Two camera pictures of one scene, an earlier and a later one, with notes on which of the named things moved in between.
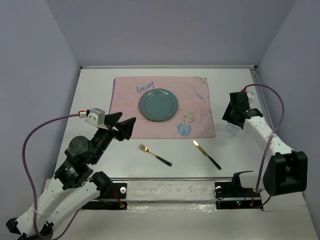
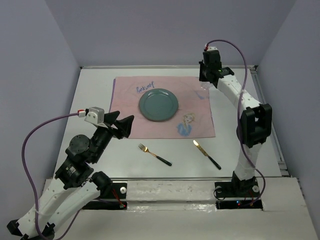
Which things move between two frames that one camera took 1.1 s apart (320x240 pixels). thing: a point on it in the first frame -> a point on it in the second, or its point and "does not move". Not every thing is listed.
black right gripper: [227, 117] -> [203, 77]
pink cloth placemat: [164, 107] does not move
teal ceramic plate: [158, 104] does not move
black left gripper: [126, 127] does not move
